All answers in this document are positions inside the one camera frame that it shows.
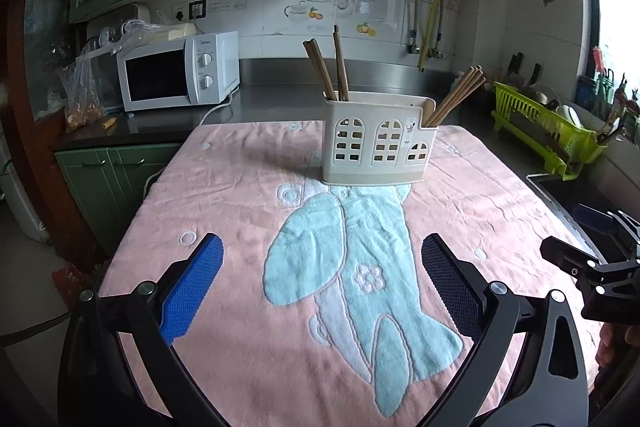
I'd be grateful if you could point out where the lime green dish rack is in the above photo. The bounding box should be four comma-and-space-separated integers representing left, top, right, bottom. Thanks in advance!
491, 82, 608, 181

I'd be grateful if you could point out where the clear plastic bag with food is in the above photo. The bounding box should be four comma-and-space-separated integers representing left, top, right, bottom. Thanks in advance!
58, 20, 169, 133

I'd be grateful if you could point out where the white microwave power cable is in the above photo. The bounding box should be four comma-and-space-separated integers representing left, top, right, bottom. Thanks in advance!
143, 89, 239, 203

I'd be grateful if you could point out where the cream plastic utensil holder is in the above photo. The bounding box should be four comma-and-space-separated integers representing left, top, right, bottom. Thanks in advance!
321, 91, 437, 186

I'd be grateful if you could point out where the yellow gas hose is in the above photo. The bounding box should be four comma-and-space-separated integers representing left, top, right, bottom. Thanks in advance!
416, 0, 447, 73

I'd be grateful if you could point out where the person's right hand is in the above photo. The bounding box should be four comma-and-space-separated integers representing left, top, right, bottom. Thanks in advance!
596, 323, 640, 367

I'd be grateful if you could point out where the black kitchen sink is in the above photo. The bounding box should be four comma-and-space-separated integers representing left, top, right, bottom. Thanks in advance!
526, 173, 639, 262

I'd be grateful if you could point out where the wall power socket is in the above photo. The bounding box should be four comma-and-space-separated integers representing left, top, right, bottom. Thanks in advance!
189, 0, 207, 20

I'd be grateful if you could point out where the white microwave oven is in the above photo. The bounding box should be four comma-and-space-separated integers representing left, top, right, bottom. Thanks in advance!
117, 31, 240, 113

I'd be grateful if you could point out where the green lower cabinet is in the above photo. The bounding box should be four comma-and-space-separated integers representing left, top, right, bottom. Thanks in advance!
55, 144, 180, 256

